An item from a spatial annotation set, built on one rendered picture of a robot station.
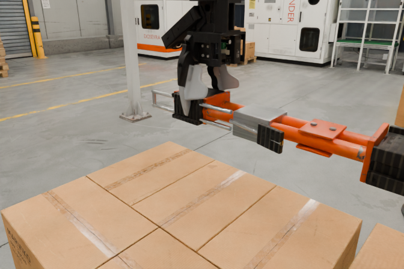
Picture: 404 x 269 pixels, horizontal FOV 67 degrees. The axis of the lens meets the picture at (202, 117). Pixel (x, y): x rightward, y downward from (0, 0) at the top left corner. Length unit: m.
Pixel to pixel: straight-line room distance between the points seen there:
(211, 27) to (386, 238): 0.53
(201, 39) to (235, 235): 0.91
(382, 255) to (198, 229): 0.77
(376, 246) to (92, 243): 0.96
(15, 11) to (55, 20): 1.13
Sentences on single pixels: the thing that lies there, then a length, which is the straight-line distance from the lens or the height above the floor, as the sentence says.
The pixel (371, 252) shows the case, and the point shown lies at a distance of 0.70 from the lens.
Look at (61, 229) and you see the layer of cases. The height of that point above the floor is 0.54.
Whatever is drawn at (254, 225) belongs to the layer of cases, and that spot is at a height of 0.54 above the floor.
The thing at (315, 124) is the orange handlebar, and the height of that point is 1.22.
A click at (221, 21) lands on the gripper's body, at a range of 0.51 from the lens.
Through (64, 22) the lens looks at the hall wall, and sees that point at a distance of 10.91.
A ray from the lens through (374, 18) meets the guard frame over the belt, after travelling 7.84.
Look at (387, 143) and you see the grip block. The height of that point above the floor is 1.21.
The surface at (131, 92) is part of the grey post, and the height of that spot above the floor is 0.35.
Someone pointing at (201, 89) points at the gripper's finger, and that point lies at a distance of 0.52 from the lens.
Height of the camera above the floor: 1.38
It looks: 20 degrees down
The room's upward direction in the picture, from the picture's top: straight up
